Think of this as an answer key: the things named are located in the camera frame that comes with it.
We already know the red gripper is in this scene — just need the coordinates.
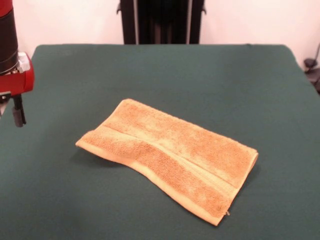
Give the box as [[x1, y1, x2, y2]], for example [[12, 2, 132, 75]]
[[0, 51, 35, 129]]

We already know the black robot stand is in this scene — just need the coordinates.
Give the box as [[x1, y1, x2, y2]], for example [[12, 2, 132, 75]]
[[116, 0, 207, 45]]

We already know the dark green table cloth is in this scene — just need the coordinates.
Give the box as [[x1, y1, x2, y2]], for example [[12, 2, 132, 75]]
[[0, 43, 320, 240]]

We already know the orange terry towel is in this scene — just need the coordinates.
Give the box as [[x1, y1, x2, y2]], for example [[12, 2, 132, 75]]
[[75, 98, 259, 228]]

